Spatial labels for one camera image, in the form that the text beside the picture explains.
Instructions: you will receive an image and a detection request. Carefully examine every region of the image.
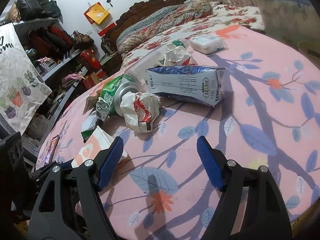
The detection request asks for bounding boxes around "pink paper cup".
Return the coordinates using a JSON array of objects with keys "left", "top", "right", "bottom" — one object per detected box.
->
[{"left": 71, "top": 127, "right": 114, "bottom": 168}]

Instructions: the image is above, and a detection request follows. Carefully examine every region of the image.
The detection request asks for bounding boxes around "red white paper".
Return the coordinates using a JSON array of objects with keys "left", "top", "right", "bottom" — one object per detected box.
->
[{"left": 120, "top": 92, "right": 161, "bottom": 133}]

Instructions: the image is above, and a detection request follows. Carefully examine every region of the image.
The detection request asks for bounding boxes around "green aluminium can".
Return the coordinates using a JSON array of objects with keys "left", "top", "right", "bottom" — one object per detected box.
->
[{"left": 95, "top": 74, "right": 140, "bottom": 121}]

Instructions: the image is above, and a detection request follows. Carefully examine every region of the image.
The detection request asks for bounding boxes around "blue white milk carton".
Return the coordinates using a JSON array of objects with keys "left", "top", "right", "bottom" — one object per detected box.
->
[{"left": 146, "top": 65, "right": 225, "bottom": 107}]

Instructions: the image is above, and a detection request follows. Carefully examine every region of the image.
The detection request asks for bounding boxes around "smartphone on blanket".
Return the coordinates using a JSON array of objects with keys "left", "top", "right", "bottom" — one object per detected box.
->
[{"left": 44, "top": 135, "right": 60, "bottom": 165}]

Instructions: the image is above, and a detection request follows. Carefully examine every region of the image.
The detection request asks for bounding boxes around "green white snack wrapper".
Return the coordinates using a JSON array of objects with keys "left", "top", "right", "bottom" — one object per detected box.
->
[{"left": 81, "top": 110, "right": 100, "bottom": 142}]

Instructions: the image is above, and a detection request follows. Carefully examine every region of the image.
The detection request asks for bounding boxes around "pink leaf-pattern blanket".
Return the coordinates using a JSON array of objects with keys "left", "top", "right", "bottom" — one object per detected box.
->
[{"left": 35, "top": 24, "right": 320, "bottom": 240}]

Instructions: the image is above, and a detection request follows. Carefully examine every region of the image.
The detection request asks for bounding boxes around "white cactus tote bag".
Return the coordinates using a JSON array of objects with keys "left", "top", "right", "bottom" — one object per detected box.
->
[{"left": 0, "top": 23, "right": 52, "bottom": 133}]

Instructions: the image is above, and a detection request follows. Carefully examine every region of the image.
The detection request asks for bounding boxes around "grey metal shelf rack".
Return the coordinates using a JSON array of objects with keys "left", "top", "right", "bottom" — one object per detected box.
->
[{"left": 13, "top": 18, "right": 81, "bottom": 165}]

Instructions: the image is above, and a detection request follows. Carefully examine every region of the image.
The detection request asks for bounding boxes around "clear plastic bottle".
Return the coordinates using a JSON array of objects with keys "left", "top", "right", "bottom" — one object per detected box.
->
[{"left": 124, "top": 39, "right": 189, "bottom": 84}]

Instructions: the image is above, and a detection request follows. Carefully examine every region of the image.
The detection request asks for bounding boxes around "dark wooden headboard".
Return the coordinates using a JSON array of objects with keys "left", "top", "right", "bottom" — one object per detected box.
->
[{"left": 101, "top": 0, "right": 185, "bottom": 54}]

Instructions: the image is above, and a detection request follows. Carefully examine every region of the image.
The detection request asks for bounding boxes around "white tissue pack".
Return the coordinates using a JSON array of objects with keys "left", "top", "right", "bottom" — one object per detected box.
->
[{"left": 189, "top": 34, "right": 226, "bottom": 55}]

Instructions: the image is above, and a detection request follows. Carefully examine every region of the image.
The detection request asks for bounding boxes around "tan paper fan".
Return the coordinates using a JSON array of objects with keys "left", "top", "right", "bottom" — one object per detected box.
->
[{"left": 298, "top": 41, "right": 320, "bottom": 66}]

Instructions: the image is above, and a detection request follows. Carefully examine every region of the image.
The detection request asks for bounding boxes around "folded striped floral quilt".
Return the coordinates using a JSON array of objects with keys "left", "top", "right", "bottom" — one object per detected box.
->
[{"left": 116, "top": 0, "right": 213, "bottom": 57}]

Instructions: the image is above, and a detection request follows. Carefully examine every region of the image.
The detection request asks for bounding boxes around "lower clear storage bin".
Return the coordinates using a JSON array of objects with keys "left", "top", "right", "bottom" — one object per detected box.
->
[{"left": 255, "top": 0, "right": 319, "bottom": 46}]

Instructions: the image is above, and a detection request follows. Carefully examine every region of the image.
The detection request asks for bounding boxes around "floral bed sheet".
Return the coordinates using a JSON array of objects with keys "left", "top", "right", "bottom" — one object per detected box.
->
[{"left": 121, "top": 4, "right": 265, "bottom": 68}]

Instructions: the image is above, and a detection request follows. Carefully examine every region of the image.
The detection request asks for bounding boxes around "yellow red wall calendar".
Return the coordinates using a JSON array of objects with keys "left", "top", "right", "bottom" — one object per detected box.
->
[{"left": 84, "top": 2, "right": 116, "bottom": 37}]

